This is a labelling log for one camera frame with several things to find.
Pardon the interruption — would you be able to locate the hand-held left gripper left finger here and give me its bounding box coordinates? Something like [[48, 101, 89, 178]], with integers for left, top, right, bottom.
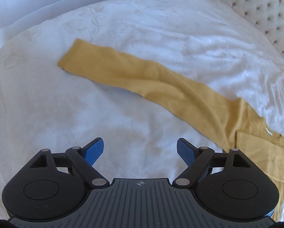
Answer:
[[28, 137, 110, 189]]

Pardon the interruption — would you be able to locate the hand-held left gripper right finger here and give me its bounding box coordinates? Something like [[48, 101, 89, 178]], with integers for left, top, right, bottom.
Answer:
[[172, 137, 253, 189]]

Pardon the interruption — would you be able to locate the mustard yellow knit sweater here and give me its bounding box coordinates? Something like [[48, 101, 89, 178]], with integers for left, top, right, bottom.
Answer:
[[57, 38, 284, 226]]

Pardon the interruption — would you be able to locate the white embroidered bedspread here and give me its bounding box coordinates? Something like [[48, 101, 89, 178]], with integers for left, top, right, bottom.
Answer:
[[0, 0, 284, 224]]

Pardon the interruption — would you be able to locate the cream tufted headboard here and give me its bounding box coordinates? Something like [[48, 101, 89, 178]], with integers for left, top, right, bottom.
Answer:
[[211, 0, 284, 63]]

